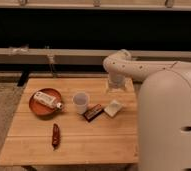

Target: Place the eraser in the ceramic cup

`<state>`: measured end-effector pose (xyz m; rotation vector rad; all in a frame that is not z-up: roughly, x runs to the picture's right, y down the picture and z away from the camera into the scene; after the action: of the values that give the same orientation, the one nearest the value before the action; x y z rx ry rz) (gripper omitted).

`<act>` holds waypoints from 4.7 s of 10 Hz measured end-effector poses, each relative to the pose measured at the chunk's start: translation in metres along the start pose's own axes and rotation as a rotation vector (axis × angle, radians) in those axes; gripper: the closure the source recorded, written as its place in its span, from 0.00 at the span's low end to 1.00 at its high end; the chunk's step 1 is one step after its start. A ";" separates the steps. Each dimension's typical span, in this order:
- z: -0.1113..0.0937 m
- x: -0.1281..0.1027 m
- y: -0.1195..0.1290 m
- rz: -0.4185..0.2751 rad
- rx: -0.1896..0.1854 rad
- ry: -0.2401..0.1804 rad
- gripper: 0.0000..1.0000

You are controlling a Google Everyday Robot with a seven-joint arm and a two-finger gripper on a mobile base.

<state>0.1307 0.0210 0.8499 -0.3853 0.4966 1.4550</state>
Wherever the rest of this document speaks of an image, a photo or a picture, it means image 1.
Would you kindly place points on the wooden table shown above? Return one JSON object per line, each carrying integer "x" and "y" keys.
{"x": 104, "y": 140}

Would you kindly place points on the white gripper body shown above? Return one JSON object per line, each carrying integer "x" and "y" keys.
{"x": 116, "y": 81}

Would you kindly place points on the brown chocolate bar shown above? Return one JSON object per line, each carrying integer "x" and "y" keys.
{"x": 93, "y": 112}

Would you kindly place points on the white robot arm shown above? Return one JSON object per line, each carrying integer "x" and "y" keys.
{"x": 164, "y": 109}

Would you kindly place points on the white tube with cap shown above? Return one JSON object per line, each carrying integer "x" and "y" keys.
{"x": 47, "y": 100}

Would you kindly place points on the red pocket knife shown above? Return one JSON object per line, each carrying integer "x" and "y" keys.
{"x": 55, "y": 136}

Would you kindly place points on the orange round plate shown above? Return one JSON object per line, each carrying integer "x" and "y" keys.
{"x": 40, "y": 109}

